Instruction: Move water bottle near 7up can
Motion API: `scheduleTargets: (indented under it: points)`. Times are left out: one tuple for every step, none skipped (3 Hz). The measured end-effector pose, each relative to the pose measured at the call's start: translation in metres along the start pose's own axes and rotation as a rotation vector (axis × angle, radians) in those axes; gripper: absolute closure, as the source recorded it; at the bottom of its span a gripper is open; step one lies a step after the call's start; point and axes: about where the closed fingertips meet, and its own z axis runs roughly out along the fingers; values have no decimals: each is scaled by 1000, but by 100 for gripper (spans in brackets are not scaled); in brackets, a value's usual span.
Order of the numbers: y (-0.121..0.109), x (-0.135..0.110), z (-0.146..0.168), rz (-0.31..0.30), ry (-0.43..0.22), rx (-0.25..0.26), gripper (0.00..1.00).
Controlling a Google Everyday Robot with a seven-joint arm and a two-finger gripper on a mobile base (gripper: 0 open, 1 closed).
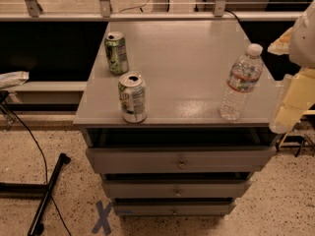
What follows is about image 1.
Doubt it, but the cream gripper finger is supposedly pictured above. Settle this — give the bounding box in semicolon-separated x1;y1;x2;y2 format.
267;28;292;55
269;67;315;134

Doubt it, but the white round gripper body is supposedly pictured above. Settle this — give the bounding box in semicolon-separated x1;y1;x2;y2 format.
289;0;315;68

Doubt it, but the clear plastic water bottle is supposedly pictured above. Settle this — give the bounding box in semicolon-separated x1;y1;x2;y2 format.
220;43;264;121

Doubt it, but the white green 7up can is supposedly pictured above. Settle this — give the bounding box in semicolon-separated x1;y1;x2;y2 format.
118;72;147;123

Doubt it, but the green soda can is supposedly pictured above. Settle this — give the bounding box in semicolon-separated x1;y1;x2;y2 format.
104;31;129;75

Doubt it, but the top grey drawer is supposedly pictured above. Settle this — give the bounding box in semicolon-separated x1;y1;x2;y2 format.
86;147;276;174

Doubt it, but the grey drawer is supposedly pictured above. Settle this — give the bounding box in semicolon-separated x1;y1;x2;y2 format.
113;202;235;216
86;147;276;174
102;181;251;199

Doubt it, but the grey drawer cabinet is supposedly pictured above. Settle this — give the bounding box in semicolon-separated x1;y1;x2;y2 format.
74;20;278;205

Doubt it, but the bottom grey drawer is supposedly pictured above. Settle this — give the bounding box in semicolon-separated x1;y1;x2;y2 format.
113;202;235;216

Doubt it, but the middle grey drawer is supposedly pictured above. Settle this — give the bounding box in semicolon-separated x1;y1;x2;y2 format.
102;181;251;199

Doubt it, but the blue tape cross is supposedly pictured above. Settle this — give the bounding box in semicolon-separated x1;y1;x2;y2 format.
92;201;112;236

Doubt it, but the grey metal railing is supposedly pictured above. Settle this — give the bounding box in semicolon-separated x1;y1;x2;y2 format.
0;0;313;21

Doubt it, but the crumpled silver bag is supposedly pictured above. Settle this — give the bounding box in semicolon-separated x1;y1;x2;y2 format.
0;71;29;89

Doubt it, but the black metal stand base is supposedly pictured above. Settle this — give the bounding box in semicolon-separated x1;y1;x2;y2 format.
0;153;71;236

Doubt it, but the wooden yellow frame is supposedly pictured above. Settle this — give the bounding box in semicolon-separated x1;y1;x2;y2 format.
276;109;315;157

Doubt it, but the black floor cable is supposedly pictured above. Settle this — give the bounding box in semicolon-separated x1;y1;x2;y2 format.
6;106;73;236

